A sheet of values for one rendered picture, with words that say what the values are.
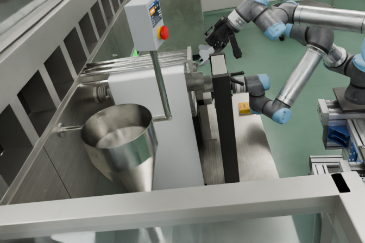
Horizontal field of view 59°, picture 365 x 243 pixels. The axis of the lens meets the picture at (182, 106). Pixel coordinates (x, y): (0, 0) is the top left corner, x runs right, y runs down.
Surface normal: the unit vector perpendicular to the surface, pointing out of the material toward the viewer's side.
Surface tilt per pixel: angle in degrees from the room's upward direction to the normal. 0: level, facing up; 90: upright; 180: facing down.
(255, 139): 0
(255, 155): 0
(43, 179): 90
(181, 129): 90
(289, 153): 0
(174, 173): 90
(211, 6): 90
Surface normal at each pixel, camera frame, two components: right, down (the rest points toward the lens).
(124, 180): 0.07, 0.77
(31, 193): 0.99, -0.12
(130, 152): 0.40, 0.45
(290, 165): -0.16, -0.82
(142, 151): 0.65, 0.33
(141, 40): -0.27, 0.57
